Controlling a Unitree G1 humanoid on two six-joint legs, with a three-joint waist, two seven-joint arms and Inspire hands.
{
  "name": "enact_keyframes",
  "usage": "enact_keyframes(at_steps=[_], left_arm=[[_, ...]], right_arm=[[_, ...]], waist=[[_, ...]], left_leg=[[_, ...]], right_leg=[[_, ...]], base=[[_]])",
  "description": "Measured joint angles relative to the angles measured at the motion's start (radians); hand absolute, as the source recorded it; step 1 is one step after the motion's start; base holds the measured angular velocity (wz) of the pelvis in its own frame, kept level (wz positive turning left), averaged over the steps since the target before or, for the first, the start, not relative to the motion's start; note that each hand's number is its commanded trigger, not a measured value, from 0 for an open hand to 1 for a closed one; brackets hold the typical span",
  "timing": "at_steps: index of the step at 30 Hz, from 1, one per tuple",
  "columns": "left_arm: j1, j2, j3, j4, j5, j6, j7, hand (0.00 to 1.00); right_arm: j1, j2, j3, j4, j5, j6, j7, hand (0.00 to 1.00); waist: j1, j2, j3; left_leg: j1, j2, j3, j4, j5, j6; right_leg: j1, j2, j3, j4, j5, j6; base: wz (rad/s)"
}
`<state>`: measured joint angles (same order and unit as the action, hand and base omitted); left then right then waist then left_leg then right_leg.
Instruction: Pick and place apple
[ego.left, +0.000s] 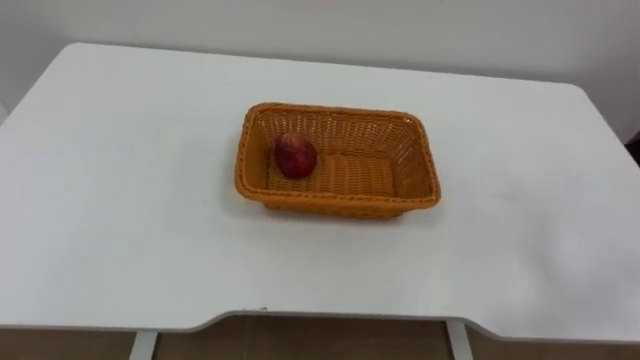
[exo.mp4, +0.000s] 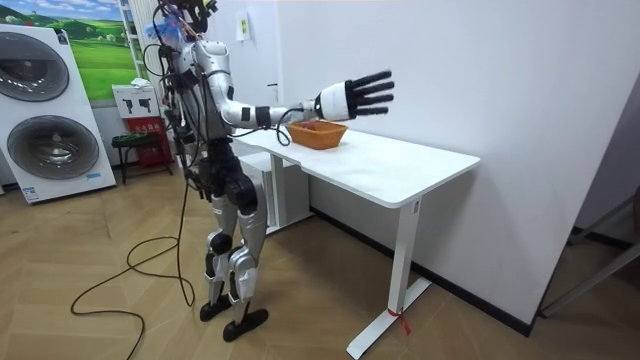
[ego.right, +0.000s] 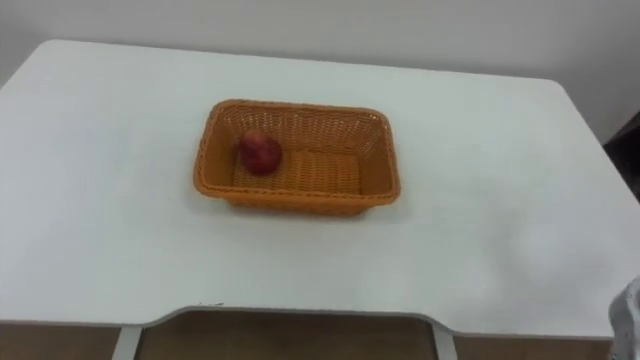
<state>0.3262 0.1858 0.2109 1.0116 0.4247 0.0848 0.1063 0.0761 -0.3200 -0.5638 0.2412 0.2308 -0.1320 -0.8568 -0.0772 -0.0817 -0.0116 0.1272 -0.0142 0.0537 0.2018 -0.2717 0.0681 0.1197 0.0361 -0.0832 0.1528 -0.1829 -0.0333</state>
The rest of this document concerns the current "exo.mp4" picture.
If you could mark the red box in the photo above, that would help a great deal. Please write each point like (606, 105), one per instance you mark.
(150, 125)

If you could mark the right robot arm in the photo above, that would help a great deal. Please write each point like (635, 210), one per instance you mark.
(220, 82)

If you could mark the white desk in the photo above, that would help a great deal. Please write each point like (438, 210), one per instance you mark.
(380, 170)

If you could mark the white shelf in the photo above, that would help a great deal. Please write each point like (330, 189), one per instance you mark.
(131, 35)

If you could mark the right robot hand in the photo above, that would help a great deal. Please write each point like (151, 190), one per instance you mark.
(332, 102)

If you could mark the green landscape wall poster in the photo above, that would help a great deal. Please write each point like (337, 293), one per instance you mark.
(100, 55)

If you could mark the orange wicker basket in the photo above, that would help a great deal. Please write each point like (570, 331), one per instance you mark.
(317, 138)

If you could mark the white washing machine tower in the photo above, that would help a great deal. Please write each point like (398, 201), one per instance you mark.
(75, 110)

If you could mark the black stool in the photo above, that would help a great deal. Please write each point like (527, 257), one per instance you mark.
(135, 141)

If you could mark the red ribbon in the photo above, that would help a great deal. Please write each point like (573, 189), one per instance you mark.
(400, 317)

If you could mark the white cabinet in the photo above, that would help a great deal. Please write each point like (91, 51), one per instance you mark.
(295, 195)

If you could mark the robot legs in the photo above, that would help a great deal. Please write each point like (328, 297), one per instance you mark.
(250, 225)

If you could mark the robot body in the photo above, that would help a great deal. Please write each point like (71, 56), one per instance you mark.
(220, 170)

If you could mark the grey metal frame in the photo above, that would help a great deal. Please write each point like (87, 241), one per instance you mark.
(590, 282)

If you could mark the white cardboard box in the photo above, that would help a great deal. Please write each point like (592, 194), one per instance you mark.
(135, 95)

